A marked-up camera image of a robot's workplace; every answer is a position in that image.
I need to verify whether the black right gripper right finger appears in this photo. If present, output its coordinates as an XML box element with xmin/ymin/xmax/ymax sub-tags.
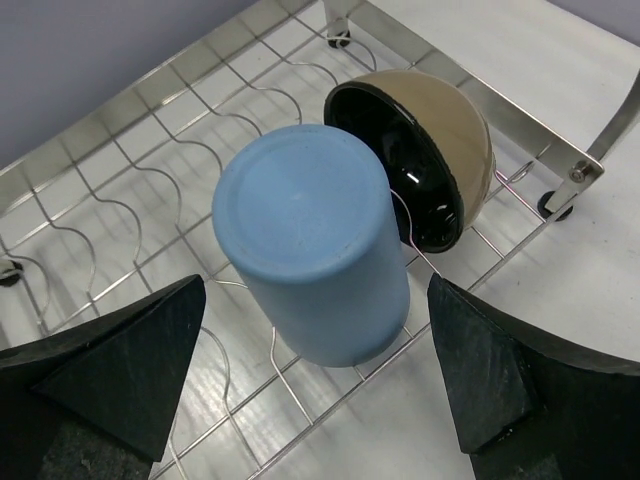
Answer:
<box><xmin>427</xmin><ymin>274</ymin><xmax>639</xmax><ymax>479</ymax></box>

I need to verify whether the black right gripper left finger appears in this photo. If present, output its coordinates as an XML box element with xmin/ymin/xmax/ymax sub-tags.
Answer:
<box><xmin>1</xmin><ymin>275</ymin><xmax>206</xmax><ymax>479</ymax></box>

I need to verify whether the black and tan bowl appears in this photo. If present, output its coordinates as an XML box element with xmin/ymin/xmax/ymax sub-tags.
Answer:
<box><xmin>323</xmin><ymin>69</ymin><xmax>496</xmax><ymax>253</ymax></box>

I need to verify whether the blue plastic cup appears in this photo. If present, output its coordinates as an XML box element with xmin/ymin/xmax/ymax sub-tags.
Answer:
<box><xmin>212</xmin><ymin>124</ymin><xmax>410</xmax><ymax>368</ymax></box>

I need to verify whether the steel two-tier dish rack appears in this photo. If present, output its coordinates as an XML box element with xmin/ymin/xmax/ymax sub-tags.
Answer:
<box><xmin>1</xmin><ymin>1</ymin><xmax>639</xmax><ymax>479</ymax></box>

